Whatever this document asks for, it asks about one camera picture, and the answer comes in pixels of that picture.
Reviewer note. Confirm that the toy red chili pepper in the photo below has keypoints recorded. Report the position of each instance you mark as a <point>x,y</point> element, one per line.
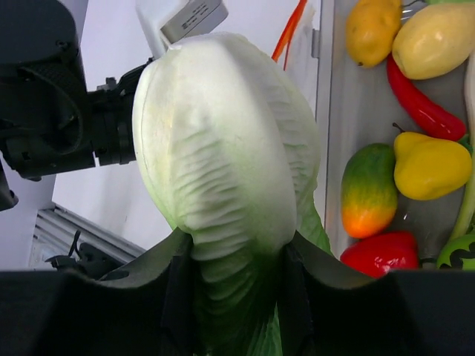
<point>432,118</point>

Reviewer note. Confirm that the toy green orange mango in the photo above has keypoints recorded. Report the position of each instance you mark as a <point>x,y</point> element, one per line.
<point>369,198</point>

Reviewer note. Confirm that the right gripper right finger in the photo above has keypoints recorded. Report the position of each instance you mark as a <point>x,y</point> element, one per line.
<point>326,308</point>

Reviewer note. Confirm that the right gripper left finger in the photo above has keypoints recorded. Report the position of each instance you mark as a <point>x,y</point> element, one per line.
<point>157,290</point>

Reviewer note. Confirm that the clear zip top bag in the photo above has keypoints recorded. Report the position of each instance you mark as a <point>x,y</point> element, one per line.
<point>300,39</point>

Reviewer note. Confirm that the toy napa cabbage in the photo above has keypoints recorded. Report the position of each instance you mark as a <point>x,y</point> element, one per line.
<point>228,149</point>

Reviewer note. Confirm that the toy yellow potato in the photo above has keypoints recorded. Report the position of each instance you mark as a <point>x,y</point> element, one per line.
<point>370,30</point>

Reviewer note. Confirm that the toy red bell pepper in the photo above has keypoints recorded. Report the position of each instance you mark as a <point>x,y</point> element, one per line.
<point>375,256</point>

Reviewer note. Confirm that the aluminium mounting rail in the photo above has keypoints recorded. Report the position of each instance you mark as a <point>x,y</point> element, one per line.
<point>60,232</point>

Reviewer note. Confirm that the toy yellow pear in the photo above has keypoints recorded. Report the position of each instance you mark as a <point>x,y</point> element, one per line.
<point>428,168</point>

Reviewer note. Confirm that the toy green watermelon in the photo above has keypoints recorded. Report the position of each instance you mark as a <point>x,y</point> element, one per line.
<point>458,253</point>

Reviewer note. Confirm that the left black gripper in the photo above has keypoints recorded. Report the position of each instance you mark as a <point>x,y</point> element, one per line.
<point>50,122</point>

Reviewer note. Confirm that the toy yellow lemon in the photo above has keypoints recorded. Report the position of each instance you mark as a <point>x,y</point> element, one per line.
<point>435,40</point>

